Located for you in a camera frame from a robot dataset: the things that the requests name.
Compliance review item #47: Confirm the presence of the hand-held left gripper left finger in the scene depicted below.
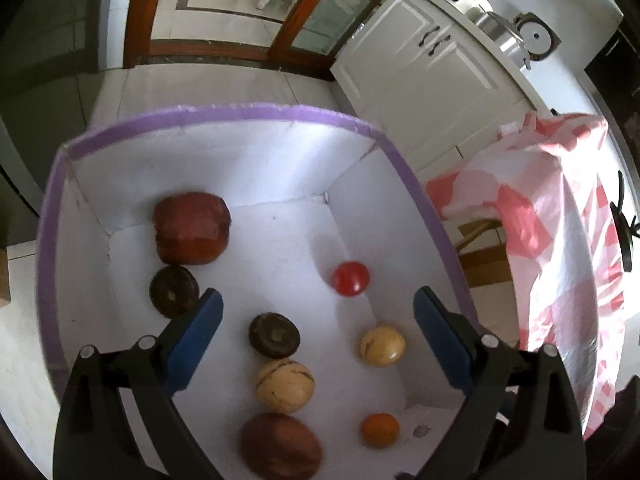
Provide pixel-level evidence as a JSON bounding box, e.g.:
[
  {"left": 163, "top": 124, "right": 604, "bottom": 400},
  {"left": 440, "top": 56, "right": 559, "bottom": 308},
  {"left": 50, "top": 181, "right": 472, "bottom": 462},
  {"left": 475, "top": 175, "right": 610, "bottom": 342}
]
[{"left": 53, "top": 287, "right": 225, "bottom": 480}]

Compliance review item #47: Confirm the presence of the dark mangosteen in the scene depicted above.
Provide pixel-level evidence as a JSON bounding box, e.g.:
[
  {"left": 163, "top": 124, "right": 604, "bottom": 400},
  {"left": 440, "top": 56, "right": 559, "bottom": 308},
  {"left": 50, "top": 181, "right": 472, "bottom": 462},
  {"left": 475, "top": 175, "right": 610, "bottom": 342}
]
[
  {"left": 149, "top": 265, "right": 200, "bottom": 319},
  {"left": 248, "top": 312, "right": 302, "bottom": 360}
]

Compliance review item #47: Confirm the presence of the red tomato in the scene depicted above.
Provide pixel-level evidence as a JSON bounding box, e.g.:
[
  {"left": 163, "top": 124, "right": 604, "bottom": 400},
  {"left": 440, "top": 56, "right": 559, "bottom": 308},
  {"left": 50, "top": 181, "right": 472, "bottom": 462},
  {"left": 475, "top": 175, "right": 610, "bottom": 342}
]
[{"left": 331, "top": 260, "right": 371, "bottom": 297}]

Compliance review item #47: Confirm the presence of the orange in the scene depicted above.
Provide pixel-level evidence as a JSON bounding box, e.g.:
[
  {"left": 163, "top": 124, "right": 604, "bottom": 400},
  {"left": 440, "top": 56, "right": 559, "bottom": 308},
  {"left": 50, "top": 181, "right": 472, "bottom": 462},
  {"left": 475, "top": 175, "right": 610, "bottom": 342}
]
[{"left": 361, "top": 412, "right": 401, "bottom": 449}]

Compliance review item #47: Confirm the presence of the large red pomegranate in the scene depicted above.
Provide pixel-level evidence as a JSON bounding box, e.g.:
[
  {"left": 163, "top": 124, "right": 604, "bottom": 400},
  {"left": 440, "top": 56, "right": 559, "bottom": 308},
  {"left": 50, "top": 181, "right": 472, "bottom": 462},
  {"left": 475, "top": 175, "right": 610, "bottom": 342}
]
[{"left": 152, "top": 191, "right": 232, "bottom": 265}]

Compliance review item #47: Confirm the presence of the striped yellow pepino melon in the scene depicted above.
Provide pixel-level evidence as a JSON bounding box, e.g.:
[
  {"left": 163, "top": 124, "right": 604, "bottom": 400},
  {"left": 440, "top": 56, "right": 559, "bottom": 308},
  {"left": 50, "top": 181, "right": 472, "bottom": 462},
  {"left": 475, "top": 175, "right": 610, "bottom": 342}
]
[{"left": 255, "top": 358, "right": 316, "bottom": 415}]

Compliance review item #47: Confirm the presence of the white kitchen cabinet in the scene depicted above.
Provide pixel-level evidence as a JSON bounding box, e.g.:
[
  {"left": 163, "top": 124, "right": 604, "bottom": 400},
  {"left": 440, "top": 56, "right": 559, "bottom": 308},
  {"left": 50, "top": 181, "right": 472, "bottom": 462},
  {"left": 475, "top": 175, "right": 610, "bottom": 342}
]
[{"left": 329, "top": 0, "right": 540, "bottom": 172}]

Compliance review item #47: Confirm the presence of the wooden table leg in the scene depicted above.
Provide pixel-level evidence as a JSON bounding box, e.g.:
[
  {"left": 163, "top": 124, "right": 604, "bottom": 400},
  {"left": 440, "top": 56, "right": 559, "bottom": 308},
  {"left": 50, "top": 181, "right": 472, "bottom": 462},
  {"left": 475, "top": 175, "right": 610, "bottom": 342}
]
[{"left": 456, "top": 219, "right": 512, "bottom": 287}]

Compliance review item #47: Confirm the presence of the dark red pomegranate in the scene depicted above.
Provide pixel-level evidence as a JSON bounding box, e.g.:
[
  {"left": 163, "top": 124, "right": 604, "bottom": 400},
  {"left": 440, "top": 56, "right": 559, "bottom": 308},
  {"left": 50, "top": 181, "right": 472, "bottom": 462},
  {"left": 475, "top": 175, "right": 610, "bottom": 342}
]
[{"left": 241, "top": 412, "right": 324, "bottom": 479}]

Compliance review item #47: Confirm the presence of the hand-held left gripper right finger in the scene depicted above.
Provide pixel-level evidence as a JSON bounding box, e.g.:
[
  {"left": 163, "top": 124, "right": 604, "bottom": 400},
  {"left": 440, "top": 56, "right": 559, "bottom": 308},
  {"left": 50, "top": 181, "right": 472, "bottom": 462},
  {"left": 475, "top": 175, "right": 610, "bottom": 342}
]
[{"left": 413, "top": 285, "right": 588, "bottom": 480}]

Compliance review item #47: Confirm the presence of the white kitchen appliance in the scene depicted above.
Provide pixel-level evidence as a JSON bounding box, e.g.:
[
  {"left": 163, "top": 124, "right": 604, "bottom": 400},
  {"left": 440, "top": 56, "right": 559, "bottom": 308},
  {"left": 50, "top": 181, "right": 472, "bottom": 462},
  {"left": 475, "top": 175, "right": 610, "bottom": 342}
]
[{"left": 441, "top": 0, "right": 494, "bottom": 22}]

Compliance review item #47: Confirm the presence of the red white checked tablecloth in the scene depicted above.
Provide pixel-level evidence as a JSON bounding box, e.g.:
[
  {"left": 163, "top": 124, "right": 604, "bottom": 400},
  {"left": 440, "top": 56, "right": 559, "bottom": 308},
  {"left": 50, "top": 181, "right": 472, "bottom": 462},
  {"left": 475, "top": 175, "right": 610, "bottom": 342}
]
[{"left": 425, "top": 111, "right": 627, "bottom": 442}]

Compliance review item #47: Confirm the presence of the black steel range hood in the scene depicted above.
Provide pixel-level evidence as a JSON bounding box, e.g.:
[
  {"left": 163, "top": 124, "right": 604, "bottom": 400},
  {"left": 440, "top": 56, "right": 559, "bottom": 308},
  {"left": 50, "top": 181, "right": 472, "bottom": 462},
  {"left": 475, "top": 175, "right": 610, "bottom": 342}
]
[{"left": 584, "top": 22, "right": 640, "bottom": 113}]

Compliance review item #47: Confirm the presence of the stainless steel pot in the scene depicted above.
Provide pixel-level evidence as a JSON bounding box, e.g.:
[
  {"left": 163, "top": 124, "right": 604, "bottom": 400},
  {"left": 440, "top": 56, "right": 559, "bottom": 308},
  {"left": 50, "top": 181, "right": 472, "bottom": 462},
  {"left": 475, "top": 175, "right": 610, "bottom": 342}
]
[{"left": 474, "top": 10, "right": 532, "bottom": 70}]

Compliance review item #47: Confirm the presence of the round grey wall fixture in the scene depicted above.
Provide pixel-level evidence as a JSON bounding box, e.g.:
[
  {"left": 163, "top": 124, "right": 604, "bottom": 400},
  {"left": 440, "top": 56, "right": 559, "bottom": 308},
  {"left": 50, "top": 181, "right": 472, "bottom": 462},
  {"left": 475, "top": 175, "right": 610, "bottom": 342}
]
[{"left": 515, "top": 11, "right": 562, "bottom": 62}]

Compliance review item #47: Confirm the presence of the wooden glass door frame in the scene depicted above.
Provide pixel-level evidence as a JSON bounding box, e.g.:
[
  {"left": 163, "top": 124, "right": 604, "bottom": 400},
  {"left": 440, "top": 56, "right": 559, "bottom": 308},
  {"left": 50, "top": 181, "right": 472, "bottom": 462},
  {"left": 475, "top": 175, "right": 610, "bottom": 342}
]
[{"left": 122, "top": 0, "right": 528, "bottom": 70}]

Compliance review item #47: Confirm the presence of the pale yellow round fruit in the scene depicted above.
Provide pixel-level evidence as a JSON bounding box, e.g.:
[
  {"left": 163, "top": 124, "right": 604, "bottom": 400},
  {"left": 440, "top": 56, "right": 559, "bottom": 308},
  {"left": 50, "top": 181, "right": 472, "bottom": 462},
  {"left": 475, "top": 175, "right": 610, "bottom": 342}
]
[{"left": 359, "top": 326, "right": 407, "bottom": 367}]

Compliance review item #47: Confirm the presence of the white foam box purple rim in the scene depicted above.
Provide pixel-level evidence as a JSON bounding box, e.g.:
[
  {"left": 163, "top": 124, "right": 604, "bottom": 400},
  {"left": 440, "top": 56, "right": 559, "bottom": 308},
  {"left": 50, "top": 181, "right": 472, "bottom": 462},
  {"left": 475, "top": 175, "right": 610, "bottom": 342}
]
[{"left": 35, "top": 104, "right": 483, "bottom": 480}]

